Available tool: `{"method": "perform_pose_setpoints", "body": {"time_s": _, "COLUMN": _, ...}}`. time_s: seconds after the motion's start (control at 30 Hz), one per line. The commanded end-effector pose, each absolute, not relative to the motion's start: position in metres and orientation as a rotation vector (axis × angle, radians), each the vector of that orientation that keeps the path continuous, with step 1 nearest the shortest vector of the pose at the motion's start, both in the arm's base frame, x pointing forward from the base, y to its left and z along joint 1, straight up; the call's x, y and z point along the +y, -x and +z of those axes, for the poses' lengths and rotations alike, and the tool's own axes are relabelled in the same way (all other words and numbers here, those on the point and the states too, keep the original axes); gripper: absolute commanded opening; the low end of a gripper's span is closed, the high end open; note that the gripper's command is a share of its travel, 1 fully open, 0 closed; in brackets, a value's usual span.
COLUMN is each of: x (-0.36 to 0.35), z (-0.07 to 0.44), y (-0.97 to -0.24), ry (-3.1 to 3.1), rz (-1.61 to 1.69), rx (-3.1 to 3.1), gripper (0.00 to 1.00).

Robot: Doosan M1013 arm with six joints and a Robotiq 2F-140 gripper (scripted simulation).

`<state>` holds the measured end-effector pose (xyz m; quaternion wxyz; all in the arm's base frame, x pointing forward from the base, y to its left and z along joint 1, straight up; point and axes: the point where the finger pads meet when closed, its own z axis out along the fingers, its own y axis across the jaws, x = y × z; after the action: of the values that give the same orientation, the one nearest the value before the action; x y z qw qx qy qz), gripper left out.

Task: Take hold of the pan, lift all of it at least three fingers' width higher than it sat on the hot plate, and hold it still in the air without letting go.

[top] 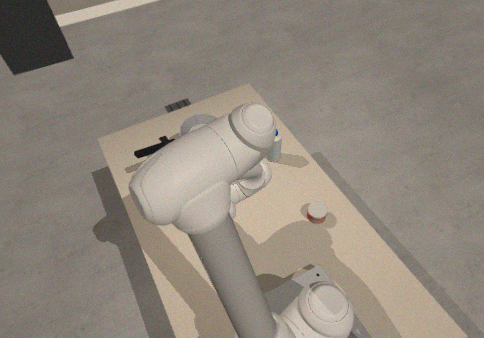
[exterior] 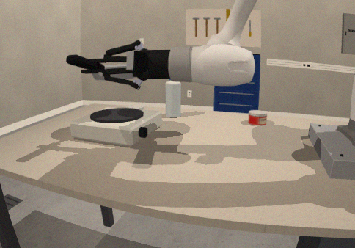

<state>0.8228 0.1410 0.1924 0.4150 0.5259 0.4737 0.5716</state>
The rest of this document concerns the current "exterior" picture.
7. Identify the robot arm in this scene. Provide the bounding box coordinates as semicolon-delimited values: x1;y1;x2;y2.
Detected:
126;0;355;146

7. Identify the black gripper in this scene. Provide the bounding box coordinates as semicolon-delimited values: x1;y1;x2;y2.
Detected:
81;40;170;89

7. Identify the red tin with white lid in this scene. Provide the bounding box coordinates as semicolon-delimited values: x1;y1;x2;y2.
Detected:
248;110;267;125

